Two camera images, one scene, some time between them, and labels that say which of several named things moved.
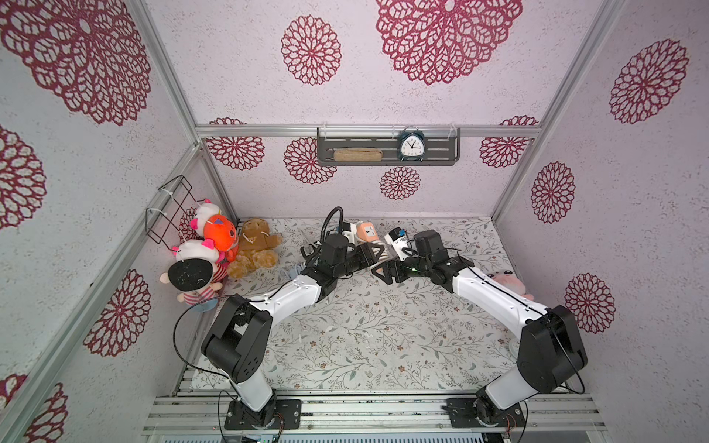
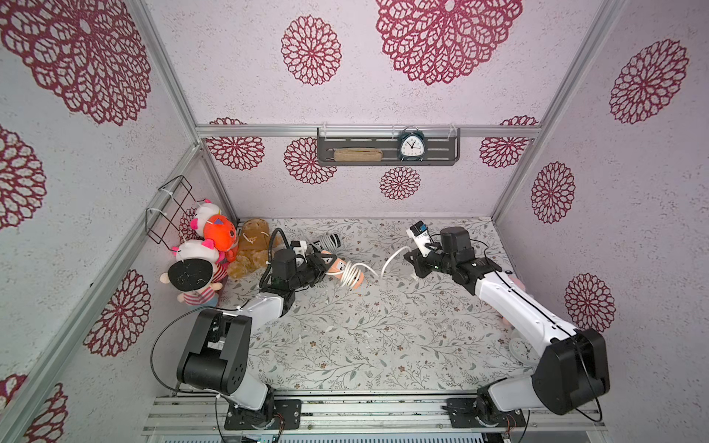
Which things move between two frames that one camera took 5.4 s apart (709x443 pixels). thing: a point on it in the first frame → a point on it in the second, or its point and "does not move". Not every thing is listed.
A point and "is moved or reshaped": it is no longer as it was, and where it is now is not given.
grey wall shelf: x=442 y=146 does not move
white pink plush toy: x=203 y=213 does not move
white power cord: x=356 y=232 is moved or reshaped
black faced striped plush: x=196 y=273 does not move
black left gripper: x=367 y=256 → x=318 y=266
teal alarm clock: x=412 y=145 does not move
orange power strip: x=366 y=233 → x=337 y=268
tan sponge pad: x=357 y=154 does not move
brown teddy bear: x=254 y=253 does not move
